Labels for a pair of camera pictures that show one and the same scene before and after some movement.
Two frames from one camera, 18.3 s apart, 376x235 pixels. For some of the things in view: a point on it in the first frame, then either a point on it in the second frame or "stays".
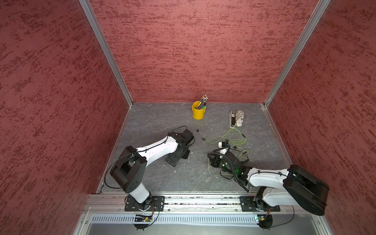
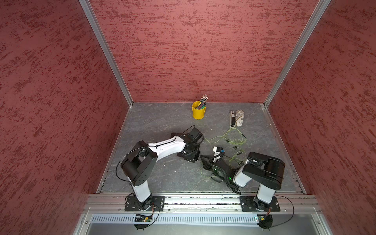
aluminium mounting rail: [188, 203] stays
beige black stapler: [232, 119] stays
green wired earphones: [239, 156] → [201, 167]
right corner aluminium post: [308, 30] stays
